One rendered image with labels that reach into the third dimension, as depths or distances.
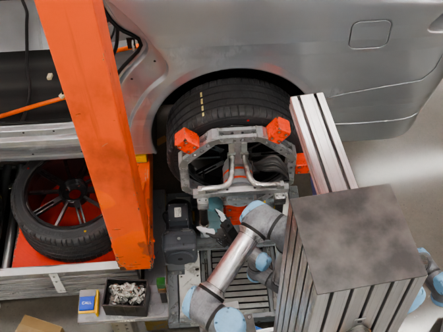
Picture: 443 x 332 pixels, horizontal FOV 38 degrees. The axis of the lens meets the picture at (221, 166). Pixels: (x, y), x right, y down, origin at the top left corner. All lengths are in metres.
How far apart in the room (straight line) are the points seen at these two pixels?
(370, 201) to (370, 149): 2.72
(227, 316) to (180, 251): 0.95
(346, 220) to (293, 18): 1.30
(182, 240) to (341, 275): 1.98
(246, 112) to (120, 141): 0.71
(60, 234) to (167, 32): 1.25
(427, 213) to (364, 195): 2.52
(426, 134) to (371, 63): 1.60
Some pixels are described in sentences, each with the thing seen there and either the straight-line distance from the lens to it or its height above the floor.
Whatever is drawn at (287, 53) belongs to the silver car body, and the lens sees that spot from 2.75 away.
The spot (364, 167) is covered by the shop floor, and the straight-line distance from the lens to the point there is 4.14.
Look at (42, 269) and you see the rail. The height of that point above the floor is 0.39.
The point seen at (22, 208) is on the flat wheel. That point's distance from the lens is 3.47.
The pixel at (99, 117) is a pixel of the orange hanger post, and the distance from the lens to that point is 2.21.
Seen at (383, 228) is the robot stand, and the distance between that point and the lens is 1.50.
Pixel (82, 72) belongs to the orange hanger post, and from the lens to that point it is 2.05.
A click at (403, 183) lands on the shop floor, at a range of 4.12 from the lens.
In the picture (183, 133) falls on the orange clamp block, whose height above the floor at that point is 1.12.
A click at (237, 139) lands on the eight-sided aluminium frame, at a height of 1.11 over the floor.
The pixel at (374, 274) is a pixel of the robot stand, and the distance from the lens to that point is 1.44.
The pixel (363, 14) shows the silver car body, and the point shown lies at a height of 1.57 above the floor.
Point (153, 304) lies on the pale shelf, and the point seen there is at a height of 0.45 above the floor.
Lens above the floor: 3.28
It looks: 54 degrees down
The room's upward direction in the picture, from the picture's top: 2 degrees counter-clockwise
